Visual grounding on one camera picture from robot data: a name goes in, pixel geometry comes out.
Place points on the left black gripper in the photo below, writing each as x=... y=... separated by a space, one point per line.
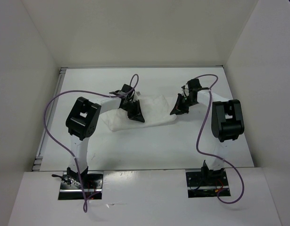
x=136 y=115

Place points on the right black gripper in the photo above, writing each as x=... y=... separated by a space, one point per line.
x=179 y=109

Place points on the white pleated skirt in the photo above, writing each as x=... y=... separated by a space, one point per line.
x=155 y=111

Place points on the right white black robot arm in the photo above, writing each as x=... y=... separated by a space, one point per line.
x=226 y=123

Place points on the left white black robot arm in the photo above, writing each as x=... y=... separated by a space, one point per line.
x=82 y=122

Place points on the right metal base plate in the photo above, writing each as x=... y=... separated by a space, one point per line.
x=200 y=186

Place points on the metal base plate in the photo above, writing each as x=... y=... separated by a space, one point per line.
x=200 y=186
x=70 y=190

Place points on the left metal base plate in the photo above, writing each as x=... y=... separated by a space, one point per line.
x=70 y=190

